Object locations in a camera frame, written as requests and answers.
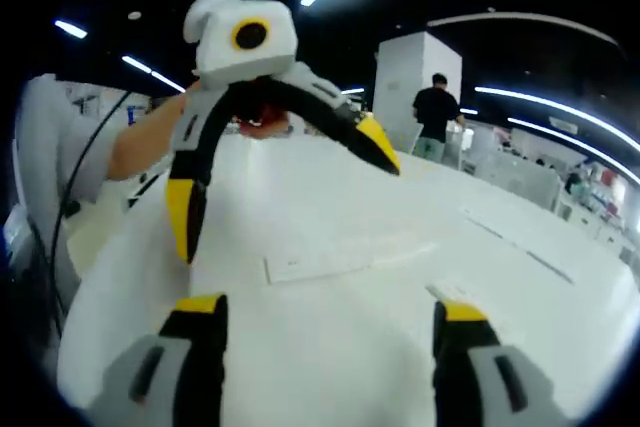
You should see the white square pillar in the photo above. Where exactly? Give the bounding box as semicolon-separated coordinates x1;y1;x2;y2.
372;30;464;168

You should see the shelf with colourful boxes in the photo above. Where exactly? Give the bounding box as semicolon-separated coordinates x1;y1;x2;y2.
569;161;632;228

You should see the person's grey shirt torso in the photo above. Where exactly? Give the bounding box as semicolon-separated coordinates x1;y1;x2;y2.
12;74;129;298

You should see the white curved ceiling trim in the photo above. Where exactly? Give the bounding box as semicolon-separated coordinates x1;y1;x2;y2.
427;11;622;49

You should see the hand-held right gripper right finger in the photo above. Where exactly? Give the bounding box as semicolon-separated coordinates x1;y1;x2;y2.
432;299;569;427

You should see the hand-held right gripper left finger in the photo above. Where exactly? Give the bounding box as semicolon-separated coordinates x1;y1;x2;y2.
84;292;229;427

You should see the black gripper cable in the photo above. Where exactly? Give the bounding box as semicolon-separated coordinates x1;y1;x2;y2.
47;89;132;328

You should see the person's left hand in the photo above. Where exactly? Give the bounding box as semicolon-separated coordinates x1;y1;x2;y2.
227;80;296;142

